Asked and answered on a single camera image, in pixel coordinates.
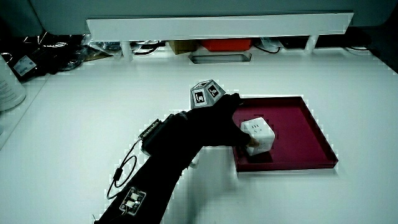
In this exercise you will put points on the white cube socket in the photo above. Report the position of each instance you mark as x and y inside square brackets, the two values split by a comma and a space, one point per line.
[261, 137]

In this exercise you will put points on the person's left hand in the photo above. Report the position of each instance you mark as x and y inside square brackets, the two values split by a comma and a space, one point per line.
[211, 127]

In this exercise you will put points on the white desk riser shelf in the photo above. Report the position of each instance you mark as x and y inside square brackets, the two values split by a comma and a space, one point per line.
[217, 26]

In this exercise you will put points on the white cylindrical container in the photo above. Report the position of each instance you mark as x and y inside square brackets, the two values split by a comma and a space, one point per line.
[9, 87]

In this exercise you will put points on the small white sensor board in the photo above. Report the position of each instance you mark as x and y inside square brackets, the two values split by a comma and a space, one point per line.
[132, 201]

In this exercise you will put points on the orange box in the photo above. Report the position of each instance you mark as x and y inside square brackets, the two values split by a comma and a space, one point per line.
[226, 44]

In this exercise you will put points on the dark red square tray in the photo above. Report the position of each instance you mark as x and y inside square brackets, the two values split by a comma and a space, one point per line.
[295, 133]

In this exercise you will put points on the person's left forearm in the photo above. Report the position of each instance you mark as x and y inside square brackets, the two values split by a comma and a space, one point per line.
[161, 174]

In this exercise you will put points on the brown cardboard box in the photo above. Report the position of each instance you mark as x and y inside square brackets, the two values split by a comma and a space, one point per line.
[182, 46]

